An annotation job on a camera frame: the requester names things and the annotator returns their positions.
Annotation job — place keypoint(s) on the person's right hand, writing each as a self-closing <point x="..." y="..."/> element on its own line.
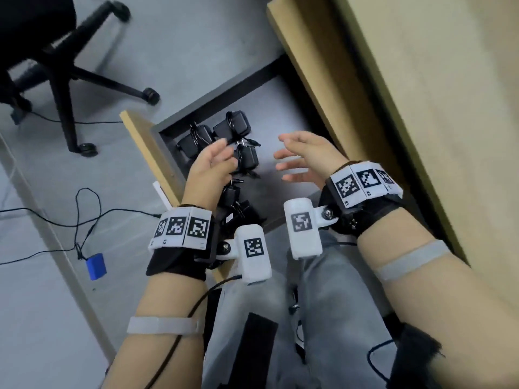
<point x="316" y="157"/>

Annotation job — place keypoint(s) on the person's left hand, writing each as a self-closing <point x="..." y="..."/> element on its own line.
<point x="202" y="178"/>

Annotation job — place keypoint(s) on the person's right middle finger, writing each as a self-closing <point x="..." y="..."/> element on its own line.
<point x="288" y="154"/>

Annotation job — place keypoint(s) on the person's left fingers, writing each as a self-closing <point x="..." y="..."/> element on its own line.
<point x="223" y="155"/>

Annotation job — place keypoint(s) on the person's right thumb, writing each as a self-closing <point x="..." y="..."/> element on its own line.
<point x="300" y="178"/>

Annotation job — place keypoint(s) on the person's left forearm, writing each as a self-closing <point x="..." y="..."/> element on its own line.
<point x="162" y="303"/>

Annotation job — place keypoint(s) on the person's right forearm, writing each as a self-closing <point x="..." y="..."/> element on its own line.
<point x="438" y="303"/>

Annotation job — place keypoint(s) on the black power adapter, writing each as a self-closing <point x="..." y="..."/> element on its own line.
<point x="233" y="125"/>
<point x="245" y="216"/>
<point x="231" y="194"/>
<point x="194" y="139"/>
<point x="248" y="157"/>

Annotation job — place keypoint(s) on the wooden drawer with black inside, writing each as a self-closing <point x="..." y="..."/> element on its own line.
<point x="279" y="105"/>

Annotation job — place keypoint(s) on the black wristband with marker tiles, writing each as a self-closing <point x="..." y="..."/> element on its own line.
<point x="365" y="198"/>
<point x="178" y="238"/>

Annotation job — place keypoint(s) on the person's grey jeans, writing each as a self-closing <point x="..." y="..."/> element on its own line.
<point x="336" y="303"/>

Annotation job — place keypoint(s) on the small blue box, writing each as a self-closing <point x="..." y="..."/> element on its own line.
<point x="96" y="267"/>

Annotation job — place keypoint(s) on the light wooden desk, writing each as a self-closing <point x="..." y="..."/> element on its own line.
<point x="446" y="85"/>

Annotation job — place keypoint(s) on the black sleeve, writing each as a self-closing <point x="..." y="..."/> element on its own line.
<point x="413" y="356"/>

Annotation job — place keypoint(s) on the black office chair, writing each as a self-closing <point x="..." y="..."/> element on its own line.
<point x="36" y="32"/>

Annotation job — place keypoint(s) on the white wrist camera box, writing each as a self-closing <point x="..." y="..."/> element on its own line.
<point x="255" y="255"/>
<point x="302" y="228"/>

